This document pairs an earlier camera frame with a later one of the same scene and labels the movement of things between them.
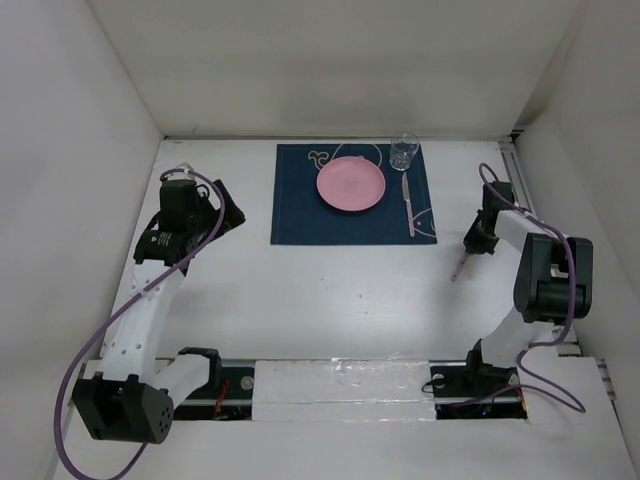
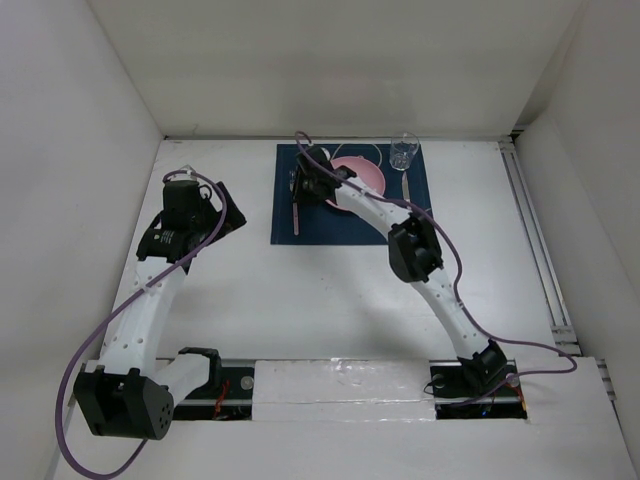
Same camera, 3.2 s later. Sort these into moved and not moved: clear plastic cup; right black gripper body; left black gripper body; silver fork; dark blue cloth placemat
Moved: right black gripper body; silver fork
Not moved: dark blue cloth placemat; clear plastic cup; left black gripper body
